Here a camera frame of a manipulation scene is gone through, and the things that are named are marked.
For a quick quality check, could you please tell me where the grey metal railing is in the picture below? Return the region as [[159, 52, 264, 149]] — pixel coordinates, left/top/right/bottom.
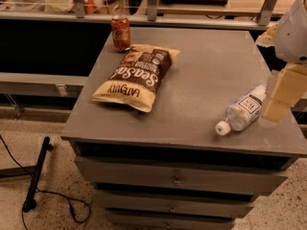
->
[[0, 0, 290, 31]]

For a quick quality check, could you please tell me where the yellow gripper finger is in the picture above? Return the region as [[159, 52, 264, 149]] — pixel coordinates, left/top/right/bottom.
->
[[255, 24, 277, 48], [262, 63, 307, 123]]

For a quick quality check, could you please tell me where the red soda can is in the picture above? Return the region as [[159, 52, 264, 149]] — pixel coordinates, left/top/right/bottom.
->
[[111, 15, 130, 52]]

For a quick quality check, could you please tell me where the grey drawer cabinet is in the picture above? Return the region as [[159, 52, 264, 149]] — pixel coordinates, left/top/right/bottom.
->
[[60, 27, 307, 230]]

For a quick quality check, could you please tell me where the black floor cable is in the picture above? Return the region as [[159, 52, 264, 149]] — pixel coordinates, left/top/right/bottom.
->
[[0, 134, 92, 230]]

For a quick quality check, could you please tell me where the brown and yellow chip bag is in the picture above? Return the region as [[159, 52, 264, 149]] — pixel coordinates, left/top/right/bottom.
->
[[92, 44, 179, 113]]

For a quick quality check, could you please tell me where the clear plastic water bottle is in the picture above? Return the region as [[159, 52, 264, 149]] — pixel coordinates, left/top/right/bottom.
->
[[215, 84, 266, 136]]

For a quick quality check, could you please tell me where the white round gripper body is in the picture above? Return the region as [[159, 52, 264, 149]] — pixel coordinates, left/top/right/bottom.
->
[[274, 0, 307, 64]]

